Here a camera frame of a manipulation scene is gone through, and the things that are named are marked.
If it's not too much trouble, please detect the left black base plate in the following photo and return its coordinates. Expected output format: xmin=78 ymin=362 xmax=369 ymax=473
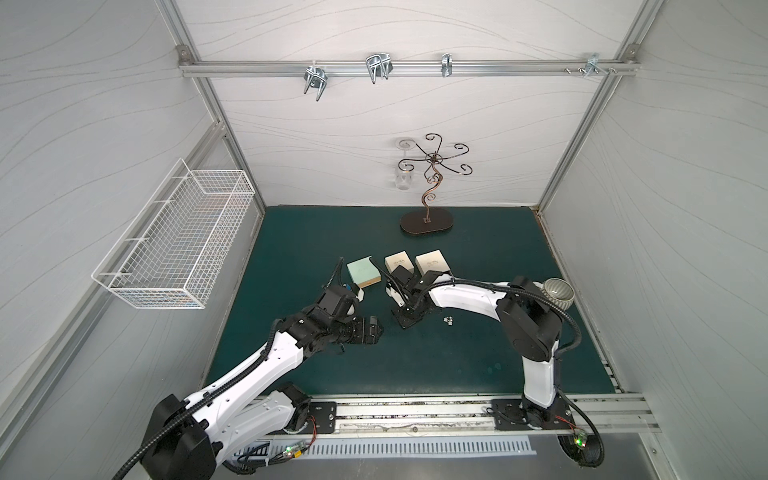
xmin=279 ymin=400 xmax=338 ymax=435

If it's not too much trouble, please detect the metal hook clamp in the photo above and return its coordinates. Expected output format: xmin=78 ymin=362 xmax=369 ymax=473
xmin=303 ymin=65 xmax=328 ymax=102
xmin=365 ymin=53 xmax=393 ymax=84

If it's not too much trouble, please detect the metal hook clamp centre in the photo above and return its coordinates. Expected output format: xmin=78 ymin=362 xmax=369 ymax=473
xmin=365 ymin=53 xmax=393 ymax=84

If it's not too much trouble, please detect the mint green jewelry box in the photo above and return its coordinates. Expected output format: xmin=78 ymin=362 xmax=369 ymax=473
xmin=347 ymin=257 xmax=381 ymax=289

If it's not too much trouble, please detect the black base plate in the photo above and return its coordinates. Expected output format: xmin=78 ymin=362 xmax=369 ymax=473
xmin=485 ymin=396 xmax=576 ymax=431
xmin=279 ymin=400 xmax=338 ymax=435

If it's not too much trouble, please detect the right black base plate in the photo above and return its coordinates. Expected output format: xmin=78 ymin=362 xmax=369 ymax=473
xmin=485 ymin=396 xmax=576 ymax=431

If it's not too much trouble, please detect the metal ring clamp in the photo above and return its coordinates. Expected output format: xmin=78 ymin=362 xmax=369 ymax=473
xmin=441 ymin=53 xmax=453 ymax=78

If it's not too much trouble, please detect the small cream jewelry box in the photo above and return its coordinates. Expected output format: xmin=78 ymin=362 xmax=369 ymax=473
xmin=384 ymin=251 xmax=415 ymax=274

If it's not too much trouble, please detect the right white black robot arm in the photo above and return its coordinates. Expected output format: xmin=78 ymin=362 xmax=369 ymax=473
xmin=385 ymin=267 xmax=582 ymax=430

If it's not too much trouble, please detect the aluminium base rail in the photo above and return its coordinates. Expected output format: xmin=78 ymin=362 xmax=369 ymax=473
xmin=313 ymin=394 xmax=661 ymax=438

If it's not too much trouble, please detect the clear glass on wall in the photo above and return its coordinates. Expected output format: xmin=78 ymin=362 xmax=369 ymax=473
xmin=394 ymin=138 xmax=415 ymax=190

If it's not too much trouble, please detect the large cream drawer jewelry box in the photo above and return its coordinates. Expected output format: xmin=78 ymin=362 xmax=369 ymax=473
xmin=415 ymin=250 xmax=450 ymax=275

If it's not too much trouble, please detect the bronze swirl jewelry stand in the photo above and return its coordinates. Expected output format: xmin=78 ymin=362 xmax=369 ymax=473
xmin=400 ymin=132 xmax=474 ymax=236

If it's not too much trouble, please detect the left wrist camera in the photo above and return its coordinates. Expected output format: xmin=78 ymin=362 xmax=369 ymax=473
xmin=318 ymin=284 xmax=364 ymax=317

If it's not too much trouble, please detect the white slotted cable duct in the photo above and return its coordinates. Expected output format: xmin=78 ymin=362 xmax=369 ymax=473
xmin=233 ymin=436 xmax=538 ymax=461

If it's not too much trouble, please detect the metal hook clamp left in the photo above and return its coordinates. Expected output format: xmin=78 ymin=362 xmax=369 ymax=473
xmin=303 ymin=65 xmax=328 ymax=102

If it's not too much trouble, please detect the white wire basket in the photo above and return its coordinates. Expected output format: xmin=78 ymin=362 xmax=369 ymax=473
xmin=91 ymin=159 xmax=255 ymax=310

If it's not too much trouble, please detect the aluminium overhead rail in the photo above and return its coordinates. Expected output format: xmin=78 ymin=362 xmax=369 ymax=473
xmin=179 ymin=58 xmax=641 ymax=78

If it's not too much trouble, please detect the metal clamp right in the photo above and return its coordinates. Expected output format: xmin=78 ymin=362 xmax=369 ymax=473
xmin=563 ymin=53 xmax=618 ymax=78

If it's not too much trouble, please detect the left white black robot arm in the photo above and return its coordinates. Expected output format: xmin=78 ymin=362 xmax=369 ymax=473
xmin=114 ymin=313 xmax=382 ymax=479

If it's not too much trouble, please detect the grey ribbed ceramic cup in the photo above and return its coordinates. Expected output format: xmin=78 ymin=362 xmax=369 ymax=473
xmin=541 ymin=278 xmax=576 ymax=310

